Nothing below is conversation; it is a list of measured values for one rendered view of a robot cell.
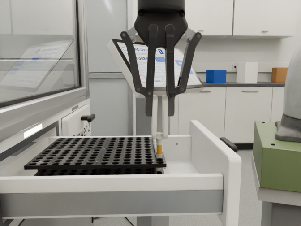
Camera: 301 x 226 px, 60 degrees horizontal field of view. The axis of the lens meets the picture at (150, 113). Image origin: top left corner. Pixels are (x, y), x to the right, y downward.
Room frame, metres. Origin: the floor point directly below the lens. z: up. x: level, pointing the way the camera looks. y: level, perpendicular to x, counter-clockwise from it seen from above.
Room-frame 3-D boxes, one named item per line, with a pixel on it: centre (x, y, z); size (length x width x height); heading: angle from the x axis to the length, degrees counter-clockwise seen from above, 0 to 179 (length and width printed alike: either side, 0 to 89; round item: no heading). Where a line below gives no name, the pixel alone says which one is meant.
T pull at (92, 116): (0.79, 0.19, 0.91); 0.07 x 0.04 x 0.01; 2
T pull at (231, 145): (0.49, -0.14, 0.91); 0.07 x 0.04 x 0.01; 2
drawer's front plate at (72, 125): (0.79, 0.22, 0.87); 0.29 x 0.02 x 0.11; 2
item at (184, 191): (0.48, 0.10, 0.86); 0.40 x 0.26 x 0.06; 92
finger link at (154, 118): (0.43, -0.01, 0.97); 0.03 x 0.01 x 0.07; 2
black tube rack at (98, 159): (0.48, 0.09, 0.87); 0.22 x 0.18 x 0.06; 92
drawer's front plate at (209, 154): (0.49, -0.11, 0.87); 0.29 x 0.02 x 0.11; 2
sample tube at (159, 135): (0.43, -0.02, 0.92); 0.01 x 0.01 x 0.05
